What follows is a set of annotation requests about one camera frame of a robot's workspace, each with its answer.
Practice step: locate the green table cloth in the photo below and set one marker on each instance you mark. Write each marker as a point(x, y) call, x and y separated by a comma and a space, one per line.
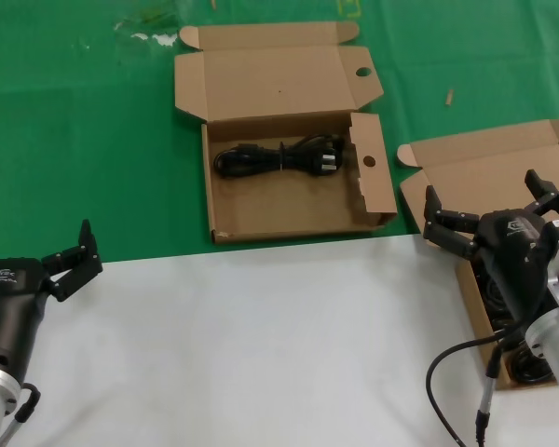
point(74, 139)

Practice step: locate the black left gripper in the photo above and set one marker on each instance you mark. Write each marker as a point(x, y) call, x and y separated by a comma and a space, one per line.
point(9, 307)

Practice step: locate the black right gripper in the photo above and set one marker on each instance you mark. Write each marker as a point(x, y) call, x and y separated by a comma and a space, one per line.
point(512, 253)

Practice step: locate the cardboard box with round holes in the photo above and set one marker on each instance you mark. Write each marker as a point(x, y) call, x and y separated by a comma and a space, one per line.
point(279, 205)

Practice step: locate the clear plastic wrap scrap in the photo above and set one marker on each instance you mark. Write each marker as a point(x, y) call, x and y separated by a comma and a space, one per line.
point(165, 39)

